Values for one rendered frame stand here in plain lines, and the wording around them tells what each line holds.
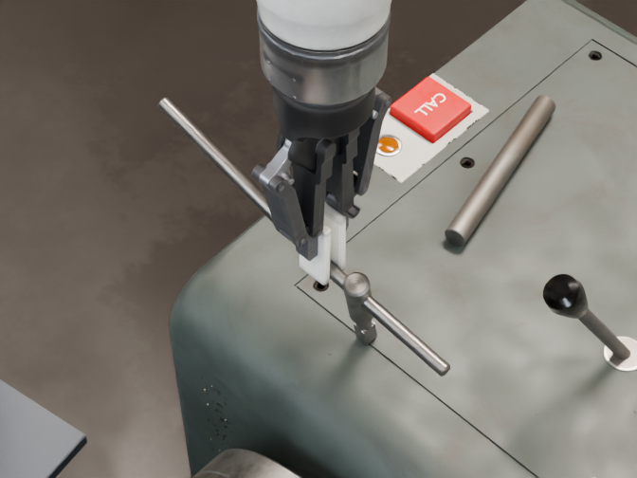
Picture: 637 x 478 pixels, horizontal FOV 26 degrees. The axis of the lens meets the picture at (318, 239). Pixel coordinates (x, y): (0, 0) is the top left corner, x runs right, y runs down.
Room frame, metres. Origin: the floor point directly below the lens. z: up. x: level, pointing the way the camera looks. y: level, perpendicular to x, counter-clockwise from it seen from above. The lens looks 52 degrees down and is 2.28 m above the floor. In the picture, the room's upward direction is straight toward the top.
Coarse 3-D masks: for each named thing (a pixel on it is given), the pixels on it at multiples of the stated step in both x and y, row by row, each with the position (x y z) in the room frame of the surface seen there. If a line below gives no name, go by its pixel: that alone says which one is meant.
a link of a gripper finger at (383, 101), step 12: (384, 96) 0.73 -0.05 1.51; (384, 108) 0.73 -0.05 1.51; (372, 120) 0.72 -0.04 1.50; (360, 132) 0.72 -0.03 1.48; (372, 132) 0.72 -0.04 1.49; (360, 144) 0.72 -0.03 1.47; (372, 144) 0.72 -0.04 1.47; (360, 156) 0.72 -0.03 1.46; (372, 156) 0.72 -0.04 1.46; (360, 168) 0.72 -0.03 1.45; (372, 168) 0.72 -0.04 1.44; (360, 180) 0.71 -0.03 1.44; (360, 192) 0.71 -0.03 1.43
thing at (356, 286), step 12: (348, 276) 0.67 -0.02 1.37; (360, 276) 0.67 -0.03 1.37; (348, 288) 0.66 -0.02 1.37; (360, 288) 0.66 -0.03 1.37; (348, 300) 0.66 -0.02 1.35; (360, 300) 0.65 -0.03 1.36; (360, 312) 0.66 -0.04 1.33; (360, 324) 0.67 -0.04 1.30; (372, 324) 0.68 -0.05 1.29; (360, 336) 0.68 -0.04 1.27; (372, 336) 0.68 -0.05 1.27
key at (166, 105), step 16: (176, 112) 0.81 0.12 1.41; (192, 128) 0.80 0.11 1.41; (208, 144) 0.78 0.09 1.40; (224, 160) 0.77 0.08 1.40; (240, 176) 0.76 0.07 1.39; (256, 192) 0.75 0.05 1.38; (336, 272) 0.68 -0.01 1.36; (368, 304) 0.65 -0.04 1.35; (384, 320) 0.64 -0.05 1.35; (400, 336) 0.63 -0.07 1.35; (416, 336) 0.62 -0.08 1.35; (416, 352) 0.61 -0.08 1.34; (432, 352) 0.61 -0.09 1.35; (432, 368) 0.60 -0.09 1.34; (448, 368) 0.60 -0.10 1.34
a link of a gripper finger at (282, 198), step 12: (264, 168) 0.66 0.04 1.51; (276, 180) 0.65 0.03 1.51; (264, 192) 0.67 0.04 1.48; (276, 192) 0.64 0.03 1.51; (288, 192) 0.65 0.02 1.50; (276, 204) 0.66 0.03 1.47; (288, 204) 0.65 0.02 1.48; (276, 216) 0.67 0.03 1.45; (288, 216) 0.65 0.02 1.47; (300, 216) 0.66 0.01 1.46; (276, 228) 0.67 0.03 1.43; (288, 228) 0.66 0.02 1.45; (300, 228) 0.66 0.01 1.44; (300, 240) 0.66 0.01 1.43
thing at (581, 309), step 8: (552, 280) 0.64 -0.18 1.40; (560, 280) 0.64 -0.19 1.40; (568, 280) 0.64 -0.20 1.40; (576, 280) 0.64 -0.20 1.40; (544, 288) 0.64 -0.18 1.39; (552, 288) 0.64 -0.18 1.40; (560, 288) 0.63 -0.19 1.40; (568, 288) 0.63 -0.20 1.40; (576, 288) 0.63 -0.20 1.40; (544, 296) 0.63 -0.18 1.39; (552, 296) 0.63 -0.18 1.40; (560, 296) 0.63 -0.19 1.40; (568, 296) 0.63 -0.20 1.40; (576, 296) 0.63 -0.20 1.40; (584, 296) 0.63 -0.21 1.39; (552, 304) 0.63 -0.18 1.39; (560, 304) 0.62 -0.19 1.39; (568, 304) 0.62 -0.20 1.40; (576, 304) 0.62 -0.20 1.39; (584, 304) 0.63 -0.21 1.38; (560, 312) 0.62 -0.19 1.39; (568, 312) 0.62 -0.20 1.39; (576, 312) 0.62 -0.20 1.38; (584, 312) 0.63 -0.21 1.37
